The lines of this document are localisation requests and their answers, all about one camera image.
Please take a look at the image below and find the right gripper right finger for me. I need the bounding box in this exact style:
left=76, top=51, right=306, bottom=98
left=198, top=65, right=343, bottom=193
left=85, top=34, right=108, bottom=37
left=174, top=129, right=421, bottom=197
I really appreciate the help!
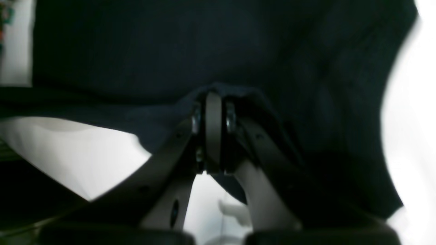
left=218, top=98, right=401, bottom=245

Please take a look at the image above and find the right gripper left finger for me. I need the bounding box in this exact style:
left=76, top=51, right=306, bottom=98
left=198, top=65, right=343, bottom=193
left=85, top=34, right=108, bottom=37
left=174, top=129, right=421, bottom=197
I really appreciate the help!
left=37, top=93, right=218, bottom=245

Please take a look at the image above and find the black T-shirt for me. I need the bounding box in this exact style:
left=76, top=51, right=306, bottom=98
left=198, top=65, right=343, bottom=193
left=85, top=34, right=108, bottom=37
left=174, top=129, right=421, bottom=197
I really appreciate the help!
left=1, top=0, right=417, bottom=219

